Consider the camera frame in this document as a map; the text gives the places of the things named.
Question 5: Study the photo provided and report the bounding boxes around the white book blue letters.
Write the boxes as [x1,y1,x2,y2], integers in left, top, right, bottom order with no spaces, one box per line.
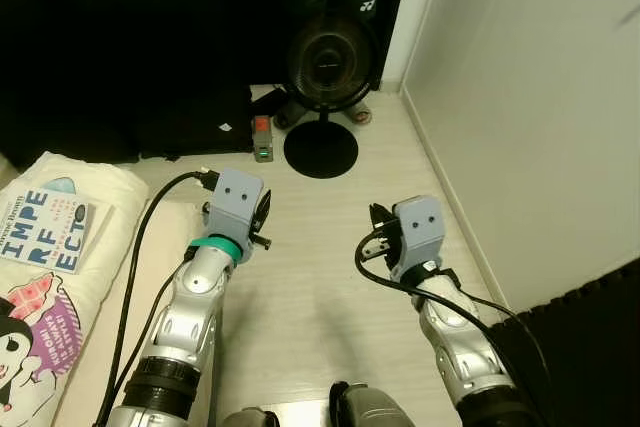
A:
[0,187,97,274]

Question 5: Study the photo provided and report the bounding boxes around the black standing floor fan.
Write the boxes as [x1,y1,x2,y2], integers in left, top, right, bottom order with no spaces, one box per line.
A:
[283,13,382,180]

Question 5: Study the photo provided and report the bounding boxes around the grey right robot leg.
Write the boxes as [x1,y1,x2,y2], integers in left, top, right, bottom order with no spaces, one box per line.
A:
[330,380,416,427]

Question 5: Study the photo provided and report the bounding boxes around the white wardrobe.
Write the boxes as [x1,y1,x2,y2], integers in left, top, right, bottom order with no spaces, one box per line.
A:
[398,0,640,314]

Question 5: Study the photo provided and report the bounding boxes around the beige mattress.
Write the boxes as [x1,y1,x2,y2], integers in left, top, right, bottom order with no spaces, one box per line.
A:
[55,202,216,427]

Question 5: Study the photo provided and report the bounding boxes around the low black cabinet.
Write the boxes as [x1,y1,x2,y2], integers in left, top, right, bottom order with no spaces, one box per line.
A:
[0,0,301,164]

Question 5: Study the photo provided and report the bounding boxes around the black foam puzzle mat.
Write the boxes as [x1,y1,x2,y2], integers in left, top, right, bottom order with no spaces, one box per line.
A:
[490,259,640,427]

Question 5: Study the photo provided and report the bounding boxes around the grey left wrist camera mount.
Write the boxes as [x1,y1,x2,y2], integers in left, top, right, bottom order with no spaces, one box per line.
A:
[203,169,266,250]

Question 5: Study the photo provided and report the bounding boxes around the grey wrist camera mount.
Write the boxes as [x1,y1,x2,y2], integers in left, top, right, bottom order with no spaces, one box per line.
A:
[203,169,266,250]
[390,196,443,284]

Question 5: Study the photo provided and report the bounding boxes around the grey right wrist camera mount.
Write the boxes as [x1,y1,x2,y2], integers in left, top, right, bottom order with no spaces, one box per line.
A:
[390,196,443,284]

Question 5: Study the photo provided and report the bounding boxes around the grey power strip red switch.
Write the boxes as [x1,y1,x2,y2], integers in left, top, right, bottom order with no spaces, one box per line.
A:
[252,115,275,164]

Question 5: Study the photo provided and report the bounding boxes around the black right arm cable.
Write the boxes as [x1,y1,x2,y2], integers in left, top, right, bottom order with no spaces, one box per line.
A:
[355,232,551,427]

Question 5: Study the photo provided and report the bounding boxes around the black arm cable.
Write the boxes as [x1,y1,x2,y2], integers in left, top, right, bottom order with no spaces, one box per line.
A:
[95,167,221,427]
[355,232,551,427]

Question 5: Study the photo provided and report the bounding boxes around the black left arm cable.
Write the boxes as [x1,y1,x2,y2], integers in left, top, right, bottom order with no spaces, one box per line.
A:
[95,167,221,427]

